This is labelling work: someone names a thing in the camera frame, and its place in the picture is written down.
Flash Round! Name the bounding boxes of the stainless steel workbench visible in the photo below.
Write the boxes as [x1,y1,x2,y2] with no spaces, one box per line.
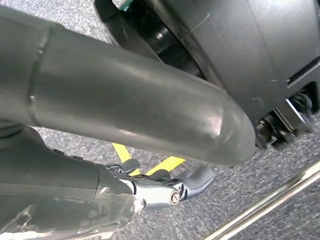
[202,160,320,240]

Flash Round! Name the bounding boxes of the yellow floor tape square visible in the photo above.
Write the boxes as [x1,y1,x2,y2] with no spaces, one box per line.
[112,142,186,177]

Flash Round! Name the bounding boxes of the dark robot body shell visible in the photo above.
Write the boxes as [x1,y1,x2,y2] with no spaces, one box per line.
[94,0,320,152]

